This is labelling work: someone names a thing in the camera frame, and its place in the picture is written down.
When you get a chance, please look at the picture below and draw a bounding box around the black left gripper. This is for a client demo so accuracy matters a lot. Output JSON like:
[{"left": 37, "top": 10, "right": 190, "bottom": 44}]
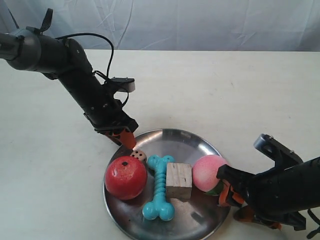
[{"left": 83, "top": 98, "right": 139, "bottom": 149}]

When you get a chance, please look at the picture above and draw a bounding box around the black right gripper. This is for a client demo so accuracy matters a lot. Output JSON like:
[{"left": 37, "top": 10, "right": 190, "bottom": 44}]
[{"left": 217, "top": 164, "right": 306, "bottom": 231}]

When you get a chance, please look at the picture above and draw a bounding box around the round metal plate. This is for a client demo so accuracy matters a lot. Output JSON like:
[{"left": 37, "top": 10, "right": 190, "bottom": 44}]
[{"left": 103, "top": 128, "right": 230, "bottom": 240}]

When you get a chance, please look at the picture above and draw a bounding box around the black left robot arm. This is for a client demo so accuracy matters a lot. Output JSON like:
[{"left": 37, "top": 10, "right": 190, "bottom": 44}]
[{"left": 0, "top": 27, "right": 138, "bottom": 149}]

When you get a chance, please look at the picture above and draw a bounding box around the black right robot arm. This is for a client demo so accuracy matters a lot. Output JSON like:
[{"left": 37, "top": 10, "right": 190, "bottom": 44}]
[{"left": 217, "top": 158, "right": 320, "bottom": 231}]

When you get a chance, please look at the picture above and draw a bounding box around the wooden die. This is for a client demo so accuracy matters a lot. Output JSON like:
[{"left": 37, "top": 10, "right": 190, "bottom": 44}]
[{"left": 130, "top": 149, "right": 147, "bottom": 163}]

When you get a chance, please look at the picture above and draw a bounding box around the red toy apple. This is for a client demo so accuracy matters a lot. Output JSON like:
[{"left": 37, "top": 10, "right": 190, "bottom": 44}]
[{"left": 104, "top": 156, "right": 148, "bottom": 201}]

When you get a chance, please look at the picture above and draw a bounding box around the pink toy peach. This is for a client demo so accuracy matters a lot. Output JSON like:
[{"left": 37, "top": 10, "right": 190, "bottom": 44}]
[{"left": 192, "top": 155, "right": 229, "bottom": 196}]

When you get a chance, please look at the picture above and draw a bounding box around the wooden block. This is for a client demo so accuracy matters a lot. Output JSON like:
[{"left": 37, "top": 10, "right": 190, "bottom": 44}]
[{"left": 165, "top": 162, "right": 193, "bottom": 200}]

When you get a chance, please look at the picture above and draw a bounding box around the blue toy bone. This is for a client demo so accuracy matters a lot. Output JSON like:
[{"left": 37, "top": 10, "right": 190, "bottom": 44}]
[{"left": 142, "top": 155, "right": 175, "bottom": 222}]

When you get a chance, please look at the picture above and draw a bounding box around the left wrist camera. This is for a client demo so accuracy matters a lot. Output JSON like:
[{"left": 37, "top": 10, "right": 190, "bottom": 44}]
[{"left": 109, "top": 77, "right": 136, "bottom": 93}]

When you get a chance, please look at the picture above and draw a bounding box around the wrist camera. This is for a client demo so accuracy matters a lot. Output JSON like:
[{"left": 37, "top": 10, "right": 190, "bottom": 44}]
[
  {"left": 253, "top": 134, "right": 303, "bottom": 170},
  {"left": 109, "top": 77, "right": 136, "bottom": 93}
]

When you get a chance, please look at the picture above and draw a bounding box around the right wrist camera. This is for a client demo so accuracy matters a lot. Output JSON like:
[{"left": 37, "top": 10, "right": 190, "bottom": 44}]
[{"left": 253, "top": 134, "right": 303, "bottom": 170}]

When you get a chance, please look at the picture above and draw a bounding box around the black cable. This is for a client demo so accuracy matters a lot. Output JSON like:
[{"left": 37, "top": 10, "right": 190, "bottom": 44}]
[{"left": 55, "top": 32, "right": 130, "bottom": 106}]

